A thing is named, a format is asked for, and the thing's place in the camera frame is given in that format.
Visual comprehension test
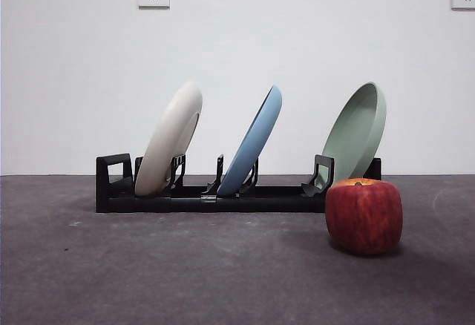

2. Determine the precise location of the pale yellow round plate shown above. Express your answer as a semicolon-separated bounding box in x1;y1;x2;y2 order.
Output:
134;81;204;196

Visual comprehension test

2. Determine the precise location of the red apple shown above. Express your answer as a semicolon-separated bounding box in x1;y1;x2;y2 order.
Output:
325;177;404;256

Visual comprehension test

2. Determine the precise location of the blue round plate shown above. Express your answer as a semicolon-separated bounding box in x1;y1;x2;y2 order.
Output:
217;85;283;197

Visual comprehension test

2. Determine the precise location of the black plate rack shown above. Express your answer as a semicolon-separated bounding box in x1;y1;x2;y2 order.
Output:
95;153;382;214

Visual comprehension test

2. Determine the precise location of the green round plate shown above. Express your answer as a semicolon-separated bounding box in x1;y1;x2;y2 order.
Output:
319;82;387;188

